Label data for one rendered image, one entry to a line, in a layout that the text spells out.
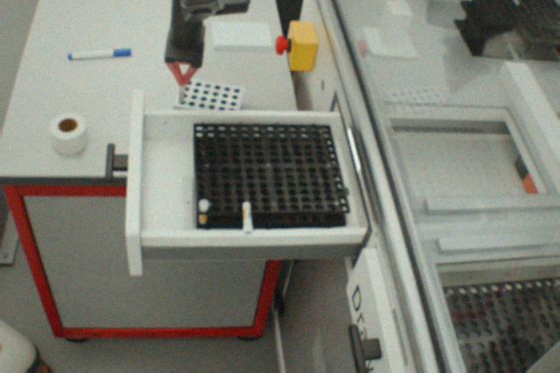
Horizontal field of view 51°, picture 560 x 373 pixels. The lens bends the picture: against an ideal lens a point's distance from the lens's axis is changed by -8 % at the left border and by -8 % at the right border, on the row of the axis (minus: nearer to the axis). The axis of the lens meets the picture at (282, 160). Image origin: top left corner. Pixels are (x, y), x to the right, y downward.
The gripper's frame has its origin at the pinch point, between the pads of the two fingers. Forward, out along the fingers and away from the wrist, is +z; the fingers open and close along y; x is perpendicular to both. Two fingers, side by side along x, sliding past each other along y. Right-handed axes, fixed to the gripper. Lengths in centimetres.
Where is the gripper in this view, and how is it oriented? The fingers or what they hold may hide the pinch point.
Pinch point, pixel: (182, 80)
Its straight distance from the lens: 116.3
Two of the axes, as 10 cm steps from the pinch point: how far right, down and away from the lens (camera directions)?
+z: -1.5, 6.7, 7.3
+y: -0.3, -7.4, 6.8
